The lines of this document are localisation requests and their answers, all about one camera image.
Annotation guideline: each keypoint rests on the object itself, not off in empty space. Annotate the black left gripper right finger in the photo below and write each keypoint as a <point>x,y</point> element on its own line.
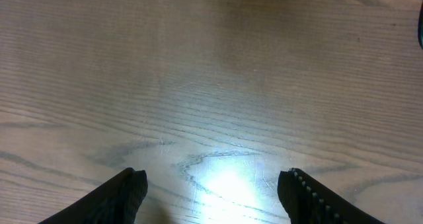
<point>307,201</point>

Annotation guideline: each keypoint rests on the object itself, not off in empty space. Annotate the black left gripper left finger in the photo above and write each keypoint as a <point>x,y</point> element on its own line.
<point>115,202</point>

